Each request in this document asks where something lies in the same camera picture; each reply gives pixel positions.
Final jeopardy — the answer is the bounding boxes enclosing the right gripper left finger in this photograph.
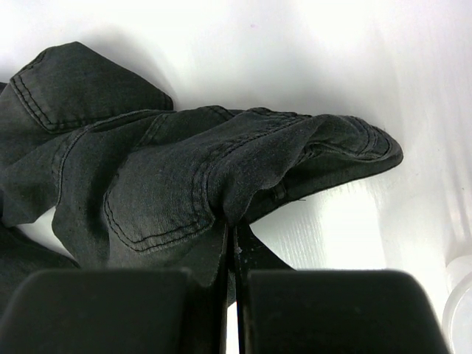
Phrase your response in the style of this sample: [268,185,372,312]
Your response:
[1,223,229,353]

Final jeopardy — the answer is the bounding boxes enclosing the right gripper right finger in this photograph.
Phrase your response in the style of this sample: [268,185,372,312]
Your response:
[232,224,448,354]

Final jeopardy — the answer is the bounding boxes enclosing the black trousers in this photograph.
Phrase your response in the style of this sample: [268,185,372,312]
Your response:
[1,42,403,305]

